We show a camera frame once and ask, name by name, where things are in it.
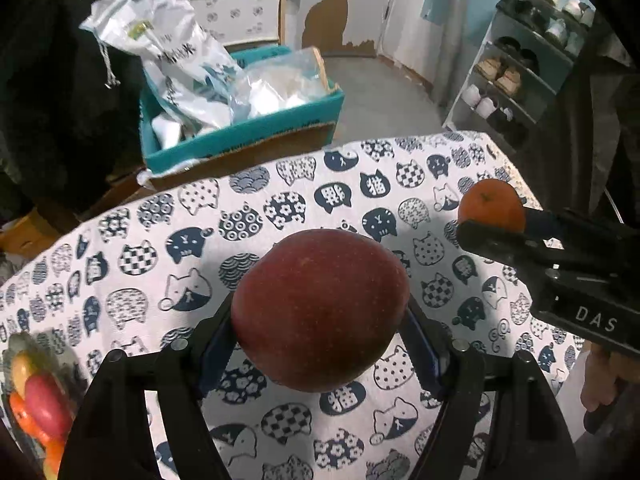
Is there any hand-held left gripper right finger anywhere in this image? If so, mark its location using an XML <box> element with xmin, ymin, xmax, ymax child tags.
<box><xmin>406</xmin><ymin>304</ymin><xmax>578</xmax><ymax>480</ymax></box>

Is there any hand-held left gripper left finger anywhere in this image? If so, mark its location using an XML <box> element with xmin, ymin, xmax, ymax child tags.
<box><xmin>57</xmin><ymin>304</ymin><xmax>238</xmax><ymax>480</ymax></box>

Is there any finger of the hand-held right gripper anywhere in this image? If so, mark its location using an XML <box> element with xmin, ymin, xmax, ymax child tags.
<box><xmin>524</xmin><ymin>208</ymin><xmax>627</xmax><ymax>252</ymax></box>
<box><xmin>456</xmin><ymin>221</ymin><xmax>557</xmax><ymax>292</ymax></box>

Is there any small orange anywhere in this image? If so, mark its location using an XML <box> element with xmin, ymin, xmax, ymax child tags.
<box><xmin>457</xmin><ymin>178</ymin><xmax>527</xmax><ymax>233</ymax></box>

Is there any red apple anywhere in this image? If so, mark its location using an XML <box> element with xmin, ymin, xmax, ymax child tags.
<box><xmin>24</xmin><ymin>374</ymin><xmax>71</xmax><ymax>442</ymax></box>
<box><xmin>231</xmin><ymin>228</ymin><xmax>411</xmax><ymax>393</ymax></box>

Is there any yellow pear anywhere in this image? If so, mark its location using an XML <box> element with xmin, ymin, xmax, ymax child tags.
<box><xmin>11</xmin><ymin>355</ymin><xmax>38</xmax><ymax>393</ymax></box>

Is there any clear glass bowl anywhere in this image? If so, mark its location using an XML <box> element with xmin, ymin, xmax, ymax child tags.
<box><xmin>0</xmin><ymin>330</ymin><xmax>88</xmax><ymax>480</ymax></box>

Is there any large orange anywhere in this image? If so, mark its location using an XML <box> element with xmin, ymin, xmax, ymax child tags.
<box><xmin>7</xmin><ymin>391</ymin><xmax>67</xmax><ymax>478</ymax></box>

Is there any person's right hand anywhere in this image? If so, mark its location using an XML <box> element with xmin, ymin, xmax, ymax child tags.
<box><xmin>581</xmin><ymin>347</ymin><xmax>627</xmax><ymax>413</ymax></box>

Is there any dark cloth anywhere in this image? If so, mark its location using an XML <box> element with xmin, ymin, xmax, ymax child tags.
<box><xmin>542</xmin><ymin>20</ymin><xmax>640</xmax><ymax>231</ymax></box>

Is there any group of shoes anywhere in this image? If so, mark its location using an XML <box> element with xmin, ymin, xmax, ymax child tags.
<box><xmin>462</xmin><ymin>0</ymin><xmax>598</xmax><ymax>146</ymax></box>

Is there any grey shoe rack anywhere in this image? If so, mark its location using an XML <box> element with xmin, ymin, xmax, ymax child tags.
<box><xmin>442</xmin><ymin>0</ymin><xmax>601</xmax><ymax>156</ymax></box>

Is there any cat print tablecloth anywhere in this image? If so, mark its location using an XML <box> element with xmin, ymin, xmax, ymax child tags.
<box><xmin>0</xmin><ymin>130</ymin><xmax>586</xmax><ymax>480</ymax></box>

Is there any teal cardboard box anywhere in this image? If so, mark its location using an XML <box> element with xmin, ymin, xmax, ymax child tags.
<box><xmin>139</xmin><ymin>46</ymin><xmax>346</xmax><ymax>191</ymax></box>

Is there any clear plastic bag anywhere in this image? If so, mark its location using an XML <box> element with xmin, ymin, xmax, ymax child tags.
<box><xmin>232</xmin><ymin>50</ymin><xmax>331</xmax><ymax>118</ymax></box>

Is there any black jacket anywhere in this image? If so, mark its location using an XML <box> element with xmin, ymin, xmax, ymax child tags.
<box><xmin>0</xmin><ymin>0</ymin><xmax>151</xmax><ymax>216</ymax></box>

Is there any white printed plastic bag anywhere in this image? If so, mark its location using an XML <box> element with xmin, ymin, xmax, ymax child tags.
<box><xmin>80</xmin><ymin>0</ymin><xmax>241</xmax><ymax>131</ymax></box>

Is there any wooden frame shelf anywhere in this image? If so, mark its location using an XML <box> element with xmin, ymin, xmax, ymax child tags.
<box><xmin>157</xmin><ymin>0</ymin><xmax>290</xmax><ymax>53</ymax></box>

